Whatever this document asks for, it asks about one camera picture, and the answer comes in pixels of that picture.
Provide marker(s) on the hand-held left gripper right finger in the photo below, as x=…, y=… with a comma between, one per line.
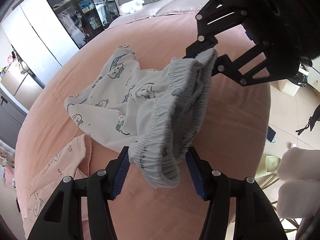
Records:
x=196, y=175

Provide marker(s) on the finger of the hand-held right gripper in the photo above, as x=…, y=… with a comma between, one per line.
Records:
x=222, y=65
x=205, y=43

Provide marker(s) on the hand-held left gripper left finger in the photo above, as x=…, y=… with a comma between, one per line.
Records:
x=120, y=177

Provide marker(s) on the light blue printed pajama pants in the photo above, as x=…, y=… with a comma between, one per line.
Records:
x=140, y=105

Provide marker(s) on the pale pink pillow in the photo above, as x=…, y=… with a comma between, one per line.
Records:
x=185, y=3
x=147, y=12

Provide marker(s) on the bed with pink sheet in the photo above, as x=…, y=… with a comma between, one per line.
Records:
x=225, y=130

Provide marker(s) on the pink printed garment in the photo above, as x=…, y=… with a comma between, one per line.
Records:
x=52, y=172

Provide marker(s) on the dark green bag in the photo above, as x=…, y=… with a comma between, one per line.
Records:
x=300, y=78

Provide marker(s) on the white nightstand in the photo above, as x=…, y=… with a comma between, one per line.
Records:
x=310, y=80

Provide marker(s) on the pale green slipper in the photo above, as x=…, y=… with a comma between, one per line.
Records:
x=270, y=166

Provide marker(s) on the white plush toy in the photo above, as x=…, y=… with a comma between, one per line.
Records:
x=130, y=6

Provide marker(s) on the person's white fleece clothing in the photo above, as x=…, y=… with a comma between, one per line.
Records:
x=300, y=180

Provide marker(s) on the black zipper bag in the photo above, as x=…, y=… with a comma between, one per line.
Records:
x=310, y=122

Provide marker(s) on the grey door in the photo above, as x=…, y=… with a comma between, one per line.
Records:
x=10, y=120

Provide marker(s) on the glass door cabinet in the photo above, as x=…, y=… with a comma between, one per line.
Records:
x=80, y=12

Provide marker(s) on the beige drawer cabinet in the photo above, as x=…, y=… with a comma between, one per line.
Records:
x=25, y=85

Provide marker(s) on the small hanging plush toy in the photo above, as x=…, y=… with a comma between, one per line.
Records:
x=11, y=58

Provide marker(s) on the white wardrobe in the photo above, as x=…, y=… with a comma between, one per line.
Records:
x=37, y=35

